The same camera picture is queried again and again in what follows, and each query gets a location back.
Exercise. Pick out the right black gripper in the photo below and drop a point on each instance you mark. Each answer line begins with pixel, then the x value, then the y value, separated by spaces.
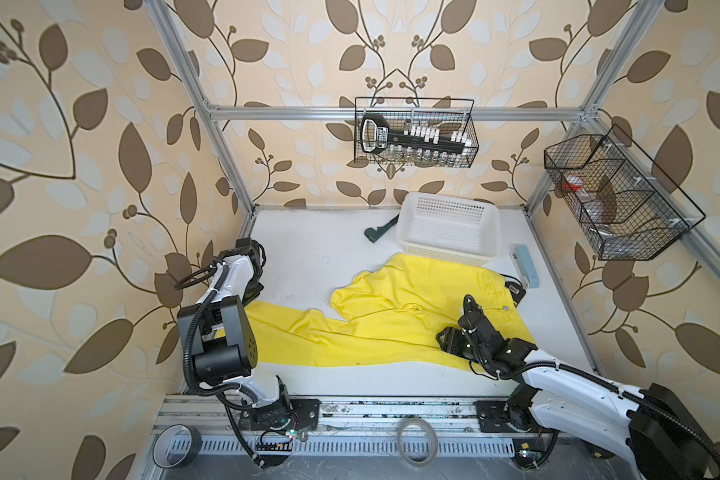
pixel 449 340

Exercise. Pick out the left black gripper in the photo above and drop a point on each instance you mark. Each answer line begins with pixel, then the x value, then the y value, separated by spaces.
pixel 256 291

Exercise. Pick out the yellow trousers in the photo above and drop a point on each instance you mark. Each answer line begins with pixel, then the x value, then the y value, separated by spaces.
pixel 388 316

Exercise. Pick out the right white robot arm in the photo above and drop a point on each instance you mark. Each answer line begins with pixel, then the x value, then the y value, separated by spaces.
pixel 649 428

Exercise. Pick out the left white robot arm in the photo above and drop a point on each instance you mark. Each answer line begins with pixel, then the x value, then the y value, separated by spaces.
pixel 219 349

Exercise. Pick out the light blue stapler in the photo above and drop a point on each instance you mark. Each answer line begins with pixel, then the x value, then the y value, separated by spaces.
pixel 525 267

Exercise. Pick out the clear tape roll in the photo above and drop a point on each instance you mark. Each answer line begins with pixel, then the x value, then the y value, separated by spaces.
pixel 416 442

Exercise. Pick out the white plastic laundry basket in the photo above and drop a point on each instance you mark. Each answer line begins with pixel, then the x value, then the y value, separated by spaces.
pixel 449 229

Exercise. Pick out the dark green pipe wrench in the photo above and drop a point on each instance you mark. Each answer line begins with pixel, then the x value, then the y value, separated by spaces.
pixel 373 234

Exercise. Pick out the black tool in basket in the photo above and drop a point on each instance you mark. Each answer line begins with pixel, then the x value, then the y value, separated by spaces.
pixel 385 131

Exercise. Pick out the red item in basket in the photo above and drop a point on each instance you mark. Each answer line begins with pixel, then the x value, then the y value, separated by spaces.
pixel 571 183

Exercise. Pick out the black tape roll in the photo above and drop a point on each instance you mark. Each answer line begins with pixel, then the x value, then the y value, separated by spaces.
pixel 176 447

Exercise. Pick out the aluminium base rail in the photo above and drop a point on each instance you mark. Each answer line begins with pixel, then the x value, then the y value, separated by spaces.
pixel 356 426

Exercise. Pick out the black wire basket right wall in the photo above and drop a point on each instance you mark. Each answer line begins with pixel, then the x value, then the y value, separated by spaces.
pixel 630 207

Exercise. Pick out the black wire basket wall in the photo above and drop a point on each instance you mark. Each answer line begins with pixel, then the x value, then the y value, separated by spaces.
pixel 630 207
pixel 425 105

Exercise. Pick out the black wire basket back wall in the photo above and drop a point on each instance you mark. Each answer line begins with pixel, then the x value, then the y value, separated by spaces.
pixel 425 105

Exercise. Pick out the aluminium frame post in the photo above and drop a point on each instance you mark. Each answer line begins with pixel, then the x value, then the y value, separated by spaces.
pixel 576 139

